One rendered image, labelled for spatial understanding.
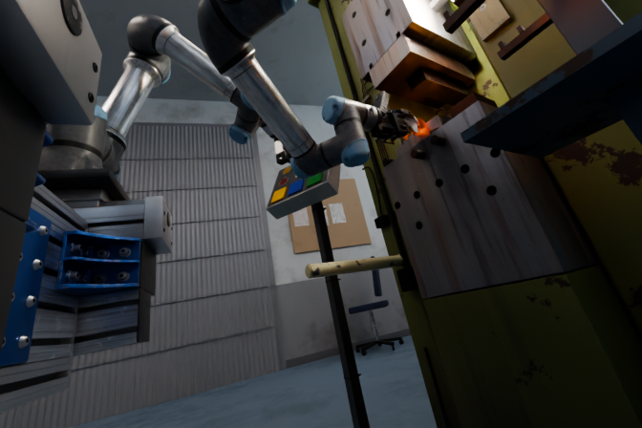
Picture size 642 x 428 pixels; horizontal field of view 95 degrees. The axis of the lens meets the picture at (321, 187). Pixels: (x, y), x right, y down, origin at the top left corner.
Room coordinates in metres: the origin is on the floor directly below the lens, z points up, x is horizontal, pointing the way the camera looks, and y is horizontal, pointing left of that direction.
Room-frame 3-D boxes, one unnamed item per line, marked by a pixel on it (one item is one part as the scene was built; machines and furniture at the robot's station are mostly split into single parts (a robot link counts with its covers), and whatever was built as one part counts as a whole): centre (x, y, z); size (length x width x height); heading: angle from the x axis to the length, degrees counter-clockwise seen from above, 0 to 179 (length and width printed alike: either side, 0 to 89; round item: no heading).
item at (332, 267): (1.12, -0.08, 0.62); 0.44 x 0.05 x 0.05; 126
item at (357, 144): (0.69, -0.09, 0.88); 0.11 x 0.08 x 0.11; 63
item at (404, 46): (1.01, -0.52, 1.32); 0.42 x 0.20 x 0.10; 126
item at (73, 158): (0.53, 0.53, 0.87); 0.15 x 0.15 x 0.10
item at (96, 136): (0.54, 0.53, 0.98); 0.13 x 0.12 x 0.14; 27
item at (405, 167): (0.97, -0.56, 0.69); 0.56 x 0.38 x 0.45; 126
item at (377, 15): (0.98, -0.55, 1.56); 0.42 x 0.39 x 0.40; 126
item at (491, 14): (0.71, -0.64, 1.27); 0.09 x 0.02 x 0.17; 36
